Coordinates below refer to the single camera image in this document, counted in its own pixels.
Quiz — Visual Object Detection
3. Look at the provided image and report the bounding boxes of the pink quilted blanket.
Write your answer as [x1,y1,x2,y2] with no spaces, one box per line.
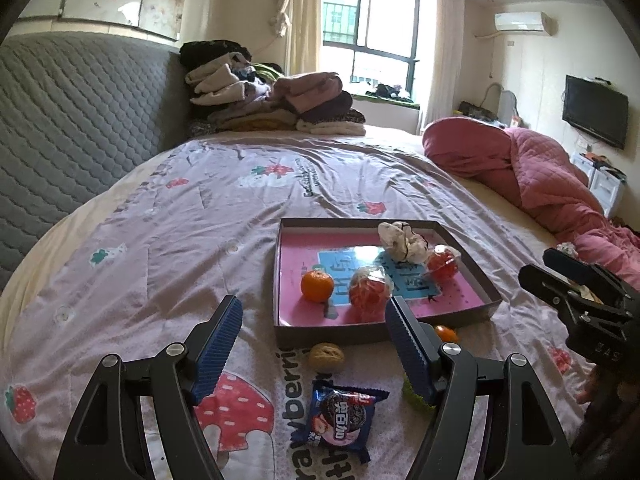
[423,116,639,287]

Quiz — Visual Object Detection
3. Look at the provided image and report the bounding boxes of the white air conditioner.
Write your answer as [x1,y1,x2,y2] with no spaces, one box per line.
[494,11,553,36]

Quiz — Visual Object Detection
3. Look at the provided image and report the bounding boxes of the pile of folded clothes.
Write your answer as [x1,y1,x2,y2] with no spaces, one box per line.
[179,40,366,138]

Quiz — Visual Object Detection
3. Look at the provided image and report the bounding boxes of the white drawer cabinet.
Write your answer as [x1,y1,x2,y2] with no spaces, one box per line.
[570,152,626,219]

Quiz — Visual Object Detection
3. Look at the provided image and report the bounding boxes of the grey quilted headboard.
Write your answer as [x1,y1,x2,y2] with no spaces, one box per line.
[1,32,189,283]

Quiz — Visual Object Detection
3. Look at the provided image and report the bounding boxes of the cream left curtain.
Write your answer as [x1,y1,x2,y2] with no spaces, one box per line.
[269,0,322,75]

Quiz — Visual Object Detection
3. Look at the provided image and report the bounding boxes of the cream spotted cloth pouch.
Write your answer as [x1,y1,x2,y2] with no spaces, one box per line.
[378,221,428,264]

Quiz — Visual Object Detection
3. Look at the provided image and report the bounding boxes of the blue oreo cookie packet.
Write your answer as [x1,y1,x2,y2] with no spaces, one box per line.
[291,379,390,464]

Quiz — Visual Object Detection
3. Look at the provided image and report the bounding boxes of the black wall television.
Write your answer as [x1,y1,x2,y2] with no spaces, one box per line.
[562,75,629,148]

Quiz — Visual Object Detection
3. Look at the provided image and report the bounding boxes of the brown tray with pink book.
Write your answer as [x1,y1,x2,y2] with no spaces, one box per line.
[273,218,502,348]

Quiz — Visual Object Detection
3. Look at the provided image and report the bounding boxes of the brown walnut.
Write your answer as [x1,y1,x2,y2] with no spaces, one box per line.
[308,342,345,374]

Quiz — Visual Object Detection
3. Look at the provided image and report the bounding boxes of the orange mandarin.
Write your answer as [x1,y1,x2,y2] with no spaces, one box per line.
[434,325,460,344]
[300,270,334,304]

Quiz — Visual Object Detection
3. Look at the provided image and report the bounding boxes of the white right curtain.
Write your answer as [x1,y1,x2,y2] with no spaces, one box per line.
[425,0,465,124]

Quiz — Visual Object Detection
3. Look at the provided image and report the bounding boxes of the small toys by blanket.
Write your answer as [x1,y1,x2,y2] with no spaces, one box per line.
[555,242,579,259]

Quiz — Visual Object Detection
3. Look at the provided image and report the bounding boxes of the window with dark frame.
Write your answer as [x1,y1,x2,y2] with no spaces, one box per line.
[320,0,423,99]

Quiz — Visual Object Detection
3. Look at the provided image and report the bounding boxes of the red snack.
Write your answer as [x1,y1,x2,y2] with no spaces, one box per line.
[348,266,394,323]

